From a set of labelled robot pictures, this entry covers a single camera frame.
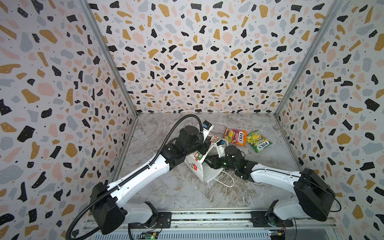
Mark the aluminium corner post right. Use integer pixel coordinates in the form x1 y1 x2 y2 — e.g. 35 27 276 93
274 0 343 119

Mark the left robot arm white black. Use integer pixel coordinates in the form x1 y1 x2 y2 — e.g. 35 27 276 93
91 121 213 235

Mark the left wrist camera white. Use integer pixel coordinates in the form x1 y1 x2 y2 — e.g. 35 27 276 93
201 120 214 142

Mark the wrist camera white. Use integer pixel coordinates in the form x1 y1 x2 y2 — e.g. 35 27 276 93
201 120 214 142
215 139 228 158

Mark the white paper bag floral print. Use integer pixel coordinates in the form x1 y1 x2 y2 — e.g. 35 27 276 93
185 135 235 188

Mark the aluminium corner post left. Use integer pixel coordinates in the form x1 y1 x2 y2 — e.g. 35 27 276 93
78 0 138 119

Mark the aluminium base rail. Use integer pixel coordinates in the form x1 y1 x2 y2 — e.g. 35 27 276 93
90 208 342 240

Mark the black corrugated cable conduit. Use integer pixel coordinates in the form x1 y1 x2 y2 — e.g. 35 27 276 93
65 113 204 240

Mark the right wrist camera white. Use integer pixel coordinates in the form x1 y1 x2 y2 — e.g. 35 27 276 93
215 139 228 158

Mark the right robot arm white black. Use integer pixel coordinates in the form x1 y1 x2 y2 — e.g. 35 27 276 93
205 146 336 227

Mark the green Fox's candy bag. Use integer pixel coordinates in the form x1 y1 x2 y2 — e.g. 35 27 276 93
246 130 273 153

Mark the aluminium corner post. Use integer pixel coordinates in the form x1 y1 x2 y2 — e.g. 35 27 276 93
78 0 138 119
274 0 343 119

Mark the orange pink Fox's candy bag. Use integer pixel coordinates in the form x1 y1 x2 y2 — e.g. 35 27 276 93
224 128 248 146

